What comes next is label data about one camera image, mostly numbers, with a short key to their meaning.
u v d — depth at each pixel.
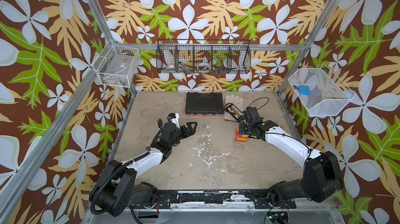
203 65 0.99
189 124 0.76
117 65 0.86
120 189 0.41
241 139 0.90
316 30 0.84
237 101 1.12
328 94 0.77
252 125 0.65
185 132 0.75
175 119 0.78
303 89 0.86
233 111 1.05
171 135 0.67
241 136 0.89
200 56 0.97
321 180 0.42
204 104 1.07
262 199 0.73
